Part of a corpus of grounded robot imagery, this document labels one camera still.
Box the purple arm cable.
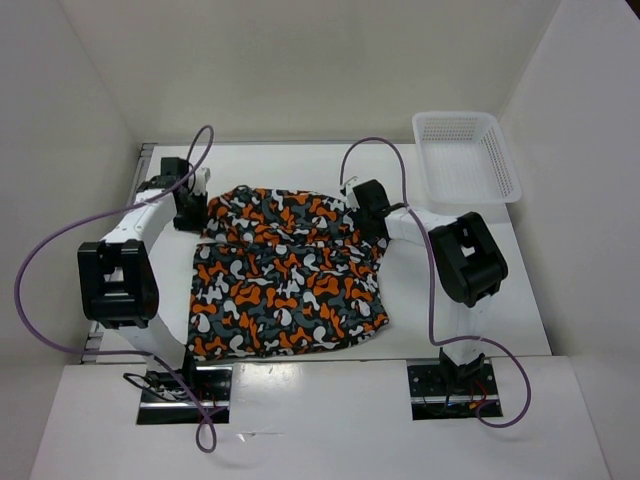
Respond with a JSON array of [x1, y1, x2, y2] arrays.
[[13, 124, 219, 454], [338, 137, 531, 429]]

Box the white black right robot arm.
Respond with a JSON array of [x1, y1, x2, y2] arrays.
[[340, 177, 508, 393]]

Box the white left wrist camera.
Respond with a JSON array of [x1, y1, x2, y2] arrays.
[[191, 167, 211, 196]]

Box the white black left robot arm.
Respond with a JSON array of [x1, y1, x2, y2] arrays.
[[77, 157, 210, 400]]

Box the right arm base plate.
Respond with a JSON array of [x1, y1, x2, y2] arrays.
[[406, 359, 503, 421]]

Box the white plastic basket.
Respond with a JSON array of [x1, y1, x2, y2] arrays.
[[412, 111, 522, 205]]

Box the orange camouflage shorts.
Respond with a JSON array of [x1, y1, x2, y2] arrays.
[[186, 185, 389, 361]]

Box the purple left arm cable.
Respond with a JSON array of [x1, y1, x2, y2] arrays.
[[13, 124, 219, 454]]

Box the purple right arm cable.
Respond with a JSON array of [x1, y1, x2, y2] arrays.
[[338, 137, 531, 429]]

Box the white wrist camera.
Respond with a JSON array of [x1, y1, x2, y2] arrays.
[[191, 167, 211, 196], [339, 176, 360, 209]]

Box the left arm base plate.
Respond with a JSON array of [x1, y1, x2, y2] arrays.
[[123, 364, 233, 425]]

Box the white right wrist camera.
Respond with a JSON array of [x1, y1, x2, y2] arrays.
[[339, 176, 360, 209]]

